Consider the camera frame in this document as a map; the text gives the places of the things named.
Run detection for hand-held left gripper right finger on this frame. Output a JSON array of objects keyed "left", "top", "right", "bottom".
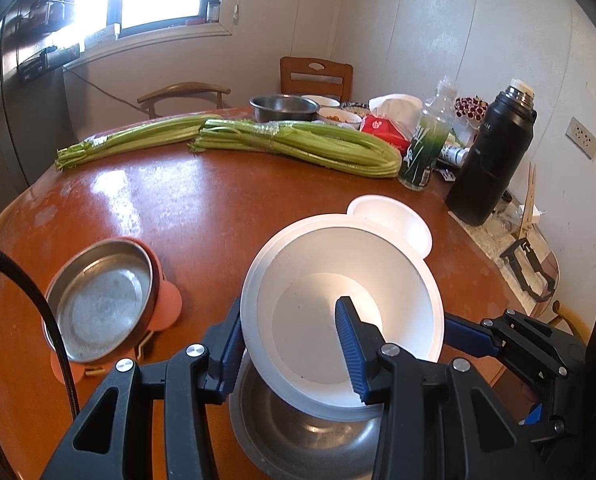
[{"left": 334, "top": 296, "right": 551, "bottom": 480}]

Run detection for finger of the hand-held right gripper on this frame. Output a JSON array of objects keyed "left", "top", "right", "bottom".
[
  {"left": 518, "top": 399, "right": 565, "bottom": 444},
  {"left": 443, "top": 309, "right": 586, "bottom": 381}
]

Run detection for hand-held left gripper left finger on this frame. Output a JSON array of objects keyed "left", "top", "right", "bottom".
[{"left": 40, "top": 297, "right": 246, "bottom": 480}]

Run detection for paper bowl white inside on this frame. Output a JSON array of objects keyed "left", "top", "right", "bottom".
[
  {"left": 346, "top": 194, "right": 433, "bottom": 260},
  {"left": 240, "top": 213, "right": 446, "bottom": 408}
]

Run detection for large stainless steel bowl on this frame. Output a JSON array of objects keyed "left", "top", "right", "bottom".
[{"left": 228, "top": 357, "right": 384, "bottom": 480}]

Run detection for round metal pan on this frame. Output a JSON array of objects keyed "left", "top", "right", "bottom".
[{"left": 43, "top": 240, "right": 154, "bottom": 363}]

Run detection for light wooden chair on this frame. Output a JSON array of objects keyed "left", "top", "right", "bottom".
[{"left": 548, "top": 300, "right": 591, "bottom": 341}]

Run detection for black folding stand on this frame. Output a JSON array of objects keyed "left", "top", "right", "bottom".
[{"left": 499, "top": 237, "right": 559, "bottom": 303}]

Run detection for wooden tongs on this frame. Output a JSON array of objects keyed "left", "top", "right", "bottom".
[{"left": 520, "top": 162, "right": 546, "bottom": 238}]

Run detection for black thermos flask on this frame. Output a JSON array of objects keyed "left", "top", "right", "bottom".
[{"left": 445, "top": 78, "right": 538, "bottom": 227}]

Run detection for small white bottle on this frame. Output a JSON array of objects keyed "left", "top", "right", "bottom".
[{"left": 438, "top": 142, "right": 471, "bottom": 168}]

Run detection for green drink bottle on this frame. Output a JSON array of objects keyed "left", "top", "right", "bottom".
[{"left": 398, "top": 76, "right": 459, "bottom": 192}]

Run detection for celery bunch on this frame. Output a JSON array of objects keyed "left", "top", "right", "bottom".
[
  {"left": 54, "top": 114, "right": 224, "bottom": 172},
  {"left": 188, "top": 119, "right": 403, "bottom": 179}
]

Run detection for red tissue pack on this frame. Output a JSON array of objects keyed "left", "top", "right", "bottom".
[{"left": 360, "top": 114, "right": 411, "bottom": 153}]

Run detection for cherry print item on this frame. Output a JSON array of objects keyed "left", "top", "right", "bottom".
[{"left": 453, "top": 96, "right": 489, "bottom": 123}]

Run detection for bowl with food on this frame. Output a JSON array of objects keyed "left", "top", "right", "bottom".
[{"left": 314, "top": 107, "right": 363, "bottom": 128}]

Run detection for white plastic bag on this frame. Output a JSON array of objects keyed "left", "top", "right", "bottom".
[{"left": 368, "top": 94, "right": 424, "bottom": 141}]

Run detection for white ceramic bowl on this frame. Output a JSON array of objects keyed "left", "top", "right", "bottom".
[{"left": 300, "top": 95, "right": 341, "bottom": 110}]

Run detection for deep stainless steel bowl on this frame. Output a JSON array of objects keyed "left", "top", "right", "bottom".
[{"left": 249, "top": 94, "right": 320, "bottom": 123}]

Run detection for dark wooden armchair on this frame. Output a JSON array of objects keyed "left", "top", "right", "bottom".
[{"left": 137, "top": 81, "right": 232, "bottom": 120}]

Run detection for brown wooden chair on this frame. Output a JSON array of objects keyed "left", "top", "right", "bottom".
[{"left": 279, "top": 56, "right": 354, "bottom": 103}]

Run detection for grey refrigerator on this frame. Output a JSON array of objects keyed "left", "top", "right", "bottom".
[{"left": 0, "top": 0, "right": 94, "bottom": 186}]

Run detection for black box on refrigerator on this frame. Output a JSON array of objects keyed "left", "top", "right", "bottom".
[{"left": 18, "top": 46, "right": 81, "bottom": 83}]

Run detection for white packet on windowsill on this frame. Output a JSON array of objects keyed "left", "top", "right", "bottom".
[{"left": 83, "top": 25, "right": 121, "bottom": 48}]

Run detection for thick black gripper cable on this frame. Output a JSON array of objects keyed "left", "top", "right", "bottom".
[{"left": 0, "top": 235, "right": 81, "bottom": 418}]

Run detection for white wall socket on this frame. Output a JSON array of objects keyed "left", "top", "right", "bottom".
[{"left": 568, "top": 116, "right": 596, "bottom": 160}]

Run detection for thin black wall cable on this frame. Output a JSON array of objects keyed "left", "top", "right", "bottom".
[{"left": 63, "top": 67, "right": 146, "bottom": 111}]

